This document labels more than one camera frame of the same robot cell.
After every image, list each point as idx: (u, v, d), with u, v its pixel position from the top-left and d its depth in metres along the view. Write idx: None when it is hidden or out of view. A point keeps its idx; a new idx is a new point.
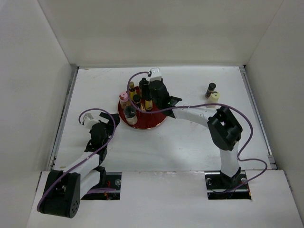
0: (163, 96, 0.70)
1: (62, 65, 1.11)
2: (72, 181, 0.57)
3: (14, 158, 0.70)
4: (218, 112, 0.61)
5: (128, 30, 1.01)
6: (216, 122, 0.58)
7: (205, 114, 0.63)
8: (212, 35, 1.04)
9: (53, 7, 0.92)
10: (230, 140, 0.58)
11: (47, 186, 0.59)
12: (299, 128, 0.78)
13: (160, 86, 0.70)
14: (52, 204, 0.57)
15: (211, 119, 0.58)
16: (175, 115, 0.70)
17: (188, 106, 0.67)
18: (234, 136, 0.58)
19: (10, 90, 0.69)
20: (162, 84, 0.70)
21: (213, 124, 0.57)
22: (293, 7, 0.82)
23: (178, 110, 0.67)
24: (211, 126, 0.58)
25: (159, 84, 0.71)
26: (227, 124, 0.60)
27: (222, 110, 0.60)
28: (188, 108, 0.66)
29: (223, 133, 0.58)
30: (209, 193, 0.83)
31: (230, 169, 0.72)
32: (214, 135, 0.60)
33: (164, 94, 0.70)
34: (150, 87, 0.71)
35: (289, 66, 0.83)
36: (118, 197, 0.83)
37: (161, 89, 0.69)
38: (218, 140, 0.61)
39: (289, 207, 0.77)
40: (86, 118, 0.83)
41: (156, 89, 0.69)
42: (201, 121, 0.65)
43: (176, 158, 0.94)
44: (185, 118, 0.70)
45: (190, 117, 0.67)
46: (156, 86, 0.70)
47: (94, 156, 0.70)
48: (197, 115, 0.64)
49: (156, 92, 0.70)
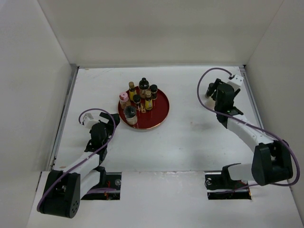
0: (226, 101, 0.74)
1: (62, 65, 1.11)
2: (72, 181, 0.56)
3: (15, 158, 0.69)
4: (274, 143, 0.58)
5: (128, 30, 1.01)
6: (265, 151, 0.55)
7: (258, 137, 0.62)
8: (213, 36, 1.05)
9: (53, 6, 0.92)
10: (270, 176, 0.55)
11: (47, 187, 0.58)
12: (299, 127, 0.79)
13: (229, 91, 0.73)
14: (52, 204, 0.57)
15: (261, 146, 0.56)
16: (229, 123, 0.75)
17: (245, 122, 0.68)
18: (277, 175, 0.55)
19: (10, 90, 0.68)
20: (232, 90, 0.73)
21: (262, 151, 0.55)
22: (293, 8, 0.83)
23: (235, 121, 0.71)
24: (259, 151, 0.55)
25: (230, 89, 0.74)
26: (277, 161, 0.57)
27: (280, 144, 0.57)
28: (245, 125, 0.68)
29: (268, 165, 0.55)
30: (209, 193, 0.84)
31: (236, 172, 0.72)
32: (257, 162, 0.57)
33: (228, 100, 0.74)
34: (220, 88, 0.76)
35: (290, 66, 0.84)
36: (118, 196, 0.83)
37: (229, 93, 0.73)
38: (256, 171, 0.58)
39: (289, 206, 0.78)
40: (86, 118, 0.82)
41: (223, 92, 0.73)
42: (251, 142, 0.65)
43: (177, 158, 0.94)
44: (236, 130, 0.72)
45: (242, 133, 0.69)
46: (225, 89, 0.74)
47: (93, 156, 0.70)
48: (250, 135, 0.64)
49: (223, 94, 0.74)
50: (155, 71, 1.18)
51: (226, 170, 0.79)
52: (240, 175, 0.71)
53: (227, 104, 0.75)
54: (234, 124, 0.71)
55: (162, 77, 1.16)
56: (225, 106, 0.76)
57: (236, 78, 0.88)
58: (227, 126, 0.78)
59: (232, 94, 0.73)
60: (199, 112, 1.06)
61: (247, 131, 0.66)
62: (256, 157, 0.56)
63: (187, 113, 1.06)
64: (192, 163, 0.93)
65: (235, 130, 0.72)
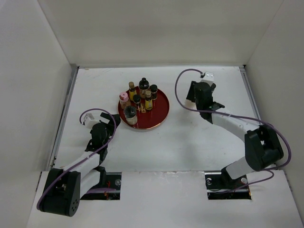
0: (205, 98, 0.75)
1: (62, 65, 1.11)
2: (73, 179, 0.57)
3: (15, 158, 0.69)
4: (261, 128, 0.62)
5: (128, 30, 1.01)
6: (254, 137, 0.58)
7: (245, 126, 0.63)
8: (213, 36, 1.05)
9: (53, 6, 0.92)
10: (264, 160, 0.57)
11: (47, 185, 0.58)
12: (299, 127, 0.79)
13: (206, 88, 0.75)
14: (52, 202, 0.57)
15: (249, 133, 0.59)
16: (213, 119, 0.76)
17: (229, 114, 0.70)
18: (269, 157, 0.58)
19: (10, 90, 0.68)
20: (208, 87, 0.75)
21: (251, 137, 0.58)
22: (293, 8, 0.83)
23: (218, 115, 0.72)
24: (249, 138, 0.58)
25: (206, 85, 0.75)
26: (267, 145, 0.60)
27: (266, 128, 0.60)
28: (229, 117, 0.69)
29: (259, 149, 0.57)
30: (209, 193, 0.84)
31: (236, 171, 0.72)
32: (249, 149, 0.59)
33: (207, 97, 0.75)
34: (195, 87, 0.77)
35: (290, 66, 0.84)
36: (118, 196, 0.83)
37: (206, 90, 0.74)
38: (251, 157, 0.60)
39: (290, 206, 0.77)
40: (87, 118, 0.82)
41: (201, 90, 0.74)
42: (237, 132, 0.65)
43: (176, 157, 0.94)
44: (223, 124, 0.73)
45: (227, 125, 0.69)
46: (202, 87, 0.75)
47: (94, 155, 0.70)
48: (236, 125, 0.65)
49: (201, 92, 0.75)
50: (155, 71, 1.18)
51: (226, 171, 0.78)
52: (240, 173, 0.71)
53: (207, 100, 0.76)
54: (219, 118, 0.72)
55: (162, 77, 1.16)
56: (206, 103, 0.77)
57: (207, 75, 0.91)
58: (213, 122, 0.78)
59: (209, 90, 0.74)
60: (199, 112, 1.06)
61: (232, 122, 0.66)
62: (247, 144, 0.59)
63: (187, 113, 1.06)
64: (192, 163, 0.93)
65: (221, 124, 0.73)
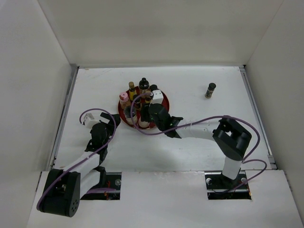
0: (164, 118, 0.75)
1: (62, 65, 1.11)
2: (73, 180, 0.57)
3: (14, 158, 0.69)
4: (222, 122, 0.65)
5: (128, 30, 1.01)
6: (222, 135, 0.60)
7: (209, 128, 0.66)
8: (213, 36, 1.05)
9: (53, 7, 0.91)
10: (240, 148, 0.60)
11: (47, 185, 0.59)
12: (299, 127, 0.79)
13: (161, 109, 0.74)
14: (52, 203, 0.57)
15: (216, 133, 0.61)
16: (179, 134, 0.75)
17: (191, 123, 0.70)
18: (242, 144, 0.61)
19: (10, 90, 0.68)
20: (162, 107, 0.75)
21: (220, 136, 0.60)
22: (294, 7, 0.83)
23: (182, 128, 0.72)
24: (219, 138, 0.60)
25: (159, 106, 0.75)
26: (234, 133, 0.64)
27: (226, 120, 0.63)
28: (192, 125, 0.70)
29: (232, 143, 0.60)
30: (209, 193, 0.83)
31: (228, 169, 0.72)
32: (223, 146, 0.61)
33: (165, 117, 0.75)
34: (150, 111, 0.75)
35: (290, 66, 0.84)
36: (118, 196, 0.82)
37: (162, 111, 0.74)
38: (229, 152, 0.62)
39: (290, 206, 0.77)
40: (87, 118, 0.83)
41: (156, 113, 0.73)
42: (207, 136, 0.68)
43: (176, 157, 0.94)
44: (188, 134, 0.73)
45: (194, 134, 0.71)
46: (156, 109, 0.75)
47: (94, 155, 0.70)
48: (202, 130, 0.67)
49: (157, 115, 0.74)
50: (155, 71, 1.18)
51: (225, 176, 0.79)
52: (235, 172, 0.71)
53: (166, 119, 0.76)
54: (184, 130, 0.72)
55: (162, 77, 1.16)
56: (166, 122, 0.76)
57: (156, 94, 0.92)
58: (180, 137, 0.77)
59: (165, 109, 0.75)
60: (199, 112, 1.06)
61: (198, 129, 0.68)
62: (220, 144, 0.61)
63: (187, 113, 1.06)
64: (192, 163, 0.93)
65: (188, 135, 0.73)
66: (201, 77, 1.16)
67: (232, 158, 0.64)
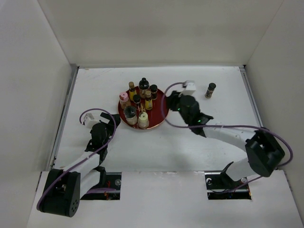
0: (194, 113, 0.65)
1: (62, 65, 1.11)
2: (72, 180, 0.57)
3: (14, 158, 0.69)
4: (257, 133, 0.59)
5: (128, 30, 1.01)
6: (255, 146, 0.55)
7: (242, 136, 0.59)
8: (213, 36, 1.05)
9: (53, 7, 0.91)
10: (269, 165, 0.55)
11: (47, 185, 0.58)
12: (299, 127, 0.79)
13: (193, 102, 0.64)
14: (52, 203, 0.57)
15: (250, 143, 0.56)
16: (205, 133, 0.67)
17: (222, 125, 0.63)
18: (273, 160, 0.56)
19: (10, 91, 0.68)
20: (195, 101, 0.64)
21: (252, 147, 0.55)
22: (294, 7, 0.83)
23: (211, 128, 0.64)
24: (250, 149, 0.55)
25: (192, 99, 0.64)
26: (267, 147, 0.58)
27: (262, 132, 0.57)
28: (222, 128, 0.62)
29: (263, 158, 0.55)
30: (209, 193, 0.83)
31: (234, 170, 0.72)
32: (253, 158, 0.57)
33: (195, 112, 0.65)
34: (182, 101, 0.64)
35: (290, 66, 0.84)
36: (118, 196, 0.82)
37: (194, 106, 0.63)
38: (256, 165, 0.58)
39: (290, 206, 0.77)
40: (87, 118, 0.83)
41: (188, 106, 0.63)
42: (236, 143, 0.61)
43: (176, 158, 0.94)
44: (215, 136, 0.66)
45: (223, 137, 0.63)
46: (188, 102, 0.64)
47: (94, 155, 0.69)
48: (233, 136, 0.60)
49: (189, 109, 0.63)
50: (155, 71, 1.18)
51: (226, 175, 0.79)
52: (241, 175, 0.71)
53: (195, 115, 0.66)
54: (212, 131, 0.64)
55: (162, 77, 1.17)
56: (194, 118, 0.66)
57: (189, 85, 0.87)
58: (205, 136, 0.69)
59: (197, 104, 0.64)
60: None
61: (230, 134, 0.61)
62: (250, 154, 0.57)
63: None
64: (192, 163, 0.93)
65: (214, 136, 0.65)
66: (201, 77, 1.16)
67: (259, 171, 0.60)
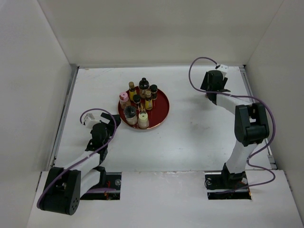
0: (215, 81, 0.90)
1: (62, 65, 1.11)
2: (73, 178, 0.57)
3: (14, 159, 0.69)
4: (252, 105, 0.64)
5: (128, 30, 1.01)
6: (243, 109, 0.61)
7: (238, 102, 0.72)
8: (213, 36, 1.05)
9: (53, 7, 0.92)
10: (249, 132, 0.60)
11: (47, 184, 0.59)
12: (299, 127, 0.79)
13: (218, 73, 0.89)
14: (52, 201, 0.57)
15: (241, 106, 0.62)
16: (217, 100, 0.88)
17: (230, 94, 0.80)
18: (254, 131, 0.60)
19: (10, 91, 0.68)
20: (220, 73, 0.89)
21: (241, 109, 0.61)
22: (293, 7, 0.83)
23: (222, 95, 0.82)
24: (238, 109, 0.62)
25: (218, 71, 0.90)
26: (255, 122, 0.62)
27: (257, 105, 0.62)
28: (230, 96, 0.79)
29: (245, 122, 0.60)
30: (209, 193, 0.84)
31: (235, 166, 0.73)
32: (237, 121, 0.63)
33: (217, 82, 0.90)
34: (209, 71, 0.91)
35: (290, 66, 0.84)
36: (118, 196, 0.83)
37: (217, 75, 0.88)
38: (238, 130, 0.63)
39: (290, 206, 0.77)
40: (87, 118, 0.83)
41: (212, 74, 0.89)
42: (232, 108, 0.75)
43: (176, 157, 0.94)
44: (224, 104, 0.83)
45: (226, 103, 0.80)
46: (214, 71, 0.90)
47: (94, 155, 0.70)
48: (232, 101, 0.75)
49: (212, 76, 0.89)
50: (155, 71, 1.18)
51: (226, 168, 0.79)
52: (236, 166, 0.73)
53: (216, 84, 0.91)
54: (222, 98, 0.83)
55: (162, 77, 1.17)
56: (215, 87, 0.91)
57: (222, 66, 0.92)
58: (217, 103, 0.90)
59: (220, 75, 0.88)
60: (199, 112, 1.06)
61: (229, 99, 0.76)
62: (237, 117, 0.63)
63: (187, 113, 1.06)
64: (192, 163, 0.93)
65: (223, 103, 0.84)
66: (201, 77, 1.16)
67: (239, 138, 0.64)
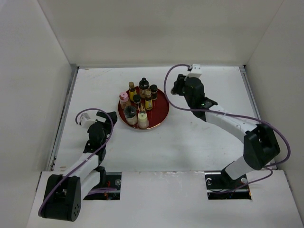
0: (198, 96, 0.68)
1: (62, 65, 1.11)
2: (72, 185, 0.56)
3: (14, 159, 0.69)
4: (257, 127, 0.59)
5: (128, 30, 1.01)
6: (253, 138, 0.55)
7: (242, 126, 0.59)
8: (213, 36, 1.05)
9: (53, 7, 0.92)
10: (263, 159, 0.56)
11: (47, 192, 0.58)
12: (299, 127, 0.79)
13: (198, 84, 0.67)
14: (53, 209, 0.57)
15: (249, 134, 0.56)
16: (207, 117, 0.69)
17: (224, 112, 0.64)
18: (269, 156, 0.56)
19: (10, 90, 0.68)
20: (200, 84, 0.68)
21: (251, 139, 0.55)
22: (294, 7, 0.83)
23: (213, 114, 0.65)
24: (247, 139, 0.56)
25: (197, 81, 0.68)
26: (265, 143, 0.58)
27: (263, 127, 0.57)
28: (225, 115, 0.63)
29: (258, 151, 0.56)
30: (209, 193, 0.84)
31: (235, 171, 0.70)
32: (248, 150, 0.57)
33: (199, 95, 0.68)
34: (187, 84, 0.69)
35: (290, 66, 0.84)
36: (118, 196, 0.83)
37: (198, 87, 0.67)
38: (249, 157, 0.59)
39: (289, 207, 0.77)
40: (83, 118, 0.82)
41: (192, 87, 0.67)
42: (236, 132, 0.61)
43: (176, 158, 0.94)
44: (217, 122, 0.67)
45: (223, 125, 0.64)
46: (194, 83, 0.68)
47: (92, 156, 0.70)
48: (234, 126, 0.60)
49: (193, 90, 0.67)
50: (155, 71, 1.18)
51: (225, 173, 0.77)
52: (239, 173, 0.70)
53: (199, 98, 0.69)
54: (213, 117, 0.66)
55: (162, 77, 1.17)
56: (198, 101, 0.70)
57: None
58: (206, 120, 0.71)
59: (202, 86, 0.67)
60: None
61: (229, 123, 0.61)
62: (246, 145, 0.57)
63: (187, 113, 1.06)
64: (192, 163, 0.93)
65: (215, 122, 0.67)
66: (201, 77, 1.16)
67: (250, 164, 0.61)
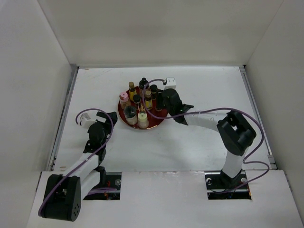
0: (175, 104, 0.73)
1: (62, 65, 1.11)
2: (72, 185, 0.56)
3: (14, 159, 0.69)
4: (229, 115, 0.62)
5: (128, 30, 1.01)
6: (226, 126, 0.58)
7: (215, 118, 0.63)
8: (213, 37, 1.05)
9: (53, 7, 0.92)
10: (241, 143, 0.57)
11: (48, 192, 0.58)
12: (299, 127, 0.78)
13: (173, 93, 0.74)
14: (53, 209, 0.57)
15: (221, 122, 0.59)
16: (187, 121, 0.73)
17: (199, 111, 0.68)
18: (245, 139, 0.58)
19: (10, 91, 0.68)
20: (175, 92, 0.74)
21: (223, 127, 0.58)
22: (294, 7, 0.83)
23: (190, 116, 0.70)
24: (220, 128, 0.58)
25: (172, 91, 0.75)
26: (239, 128, 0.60)
27: (233, 114, 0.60)
28: (200, 113, 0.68)
29: (233, 136, 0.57)
30: (209, 193, 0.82)
31: (232, 169, 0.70)
32: (225, 138, 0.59)
33: (177, 102, 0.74)
34: (163, 95, 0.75)
35: (290, 66, 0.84)
36: (118, 196, 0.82)
37: (174, 96, 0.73)
38: (229, 145, 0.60)
39: (289, 207, 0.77)
40: (83, 118, 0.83)
41: (168, 97, 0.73)
42: (212, 126, 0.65)
43: (176, 157, 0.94)
44: (196, 123, 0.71)
45: (202, 123, 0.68)
46: (168, 93, 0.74)
47: (92, 156, 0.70)
48: (208, 119, 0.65)
49: (169, 99, 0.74)
50: (155, 71, 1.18)
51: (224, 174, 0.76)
52: (234, 170, 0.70)
53: (177, 105, 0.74)
54: (192, 118, 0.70)
55: (162, 76, 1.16)
56: (177, 107, 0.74)
57: (169, 80, 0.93)
58: (188, 124, 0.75)
59: (177, 95, 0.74)
60: None
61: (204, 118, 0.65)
62: (222, 134, 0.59)
63: None
64: (192, 163, 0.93)
65: (195, 123, 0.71)
66: (201, 77, 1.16)
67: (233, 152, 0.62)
